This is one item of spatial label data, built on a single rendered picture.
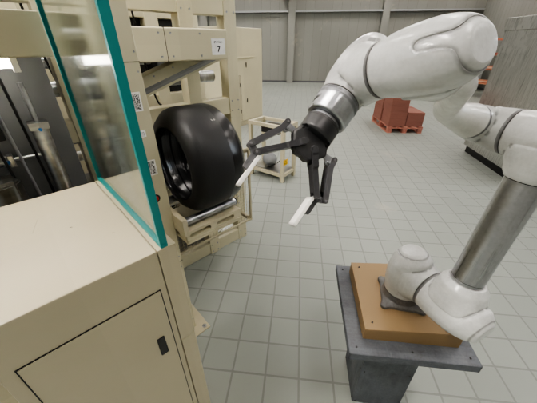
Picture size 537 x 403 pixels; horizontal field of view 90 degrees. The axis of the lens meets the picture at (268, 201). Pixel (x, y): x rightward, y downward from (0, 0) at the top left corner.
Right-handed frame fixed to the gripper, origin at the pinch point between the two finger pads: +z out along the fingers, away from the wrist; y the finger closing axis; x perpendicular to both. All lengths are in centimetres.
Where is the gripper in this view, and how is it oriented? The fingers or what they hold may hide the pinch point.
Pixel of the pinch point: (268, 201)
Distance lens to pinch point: 53.6
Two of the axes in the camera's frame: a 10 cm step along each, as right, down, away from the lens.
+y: -7.9, -5.8, -2.0
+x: 2.3, 0.2, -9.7
